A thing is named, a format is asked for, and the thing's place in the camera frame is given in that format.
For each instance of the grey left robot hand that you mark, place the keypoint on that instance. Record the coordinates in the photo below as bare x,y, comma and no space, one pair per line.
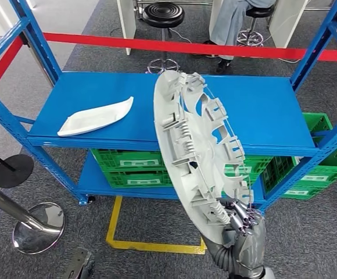
88,269

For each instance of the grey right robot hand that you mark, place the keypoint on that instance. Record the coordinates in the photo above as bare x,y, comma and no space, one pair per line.
249,246

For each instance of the grey plastic hubcap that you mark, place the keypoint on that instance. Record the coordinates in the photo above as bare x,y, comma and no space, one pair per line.
186,161

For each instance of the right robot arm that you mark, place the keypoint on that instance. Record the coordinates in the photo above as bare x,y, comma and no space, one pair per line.
220,256

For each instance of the blue metal shelf rack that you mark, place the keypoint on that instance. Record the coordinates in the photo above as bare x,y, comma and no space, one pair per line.
244,107

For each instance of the white curved plastic part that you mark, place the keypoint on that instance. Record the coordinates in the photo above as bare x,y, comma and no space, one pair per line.
93,119

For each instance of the yellow floor tape outline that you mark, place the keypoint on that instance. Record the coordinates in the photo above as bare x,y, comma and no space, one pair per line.
111,227

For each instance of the green plastic crate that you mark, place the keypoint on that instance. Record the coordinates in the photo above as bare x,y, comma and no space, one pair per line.
104,160
116,181
316,123
319,192
258,165

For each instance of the black stanchion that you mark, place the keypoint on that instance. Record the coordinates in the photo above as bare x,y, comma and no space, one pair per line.
14,171

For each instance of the person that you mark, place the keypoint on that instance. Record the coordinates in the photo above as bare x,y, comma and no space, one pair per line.
230,19

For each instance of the black round stool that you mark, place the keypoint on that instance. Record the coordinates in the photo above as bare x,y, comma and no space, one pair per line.
261,11
163,13

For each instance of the red barrier belt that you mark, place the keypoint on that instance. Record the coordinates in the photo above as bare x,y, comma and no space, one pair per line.
156,44

